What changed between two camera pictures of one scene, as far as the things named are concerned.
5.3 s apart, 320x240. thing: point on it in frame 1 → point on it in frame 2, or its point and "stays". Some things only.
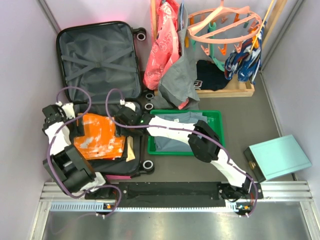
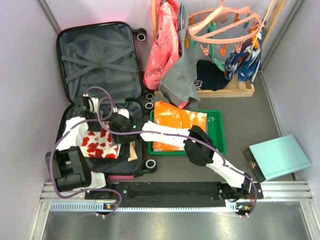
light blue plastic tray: [277, 159] stays
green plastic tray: [214, 122] stays
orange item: [100, 140] → [166, 114]
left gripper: [79, 130] → [95, 125]
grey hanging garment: [178, 85] stays
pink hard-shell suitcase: [99, 67] stays
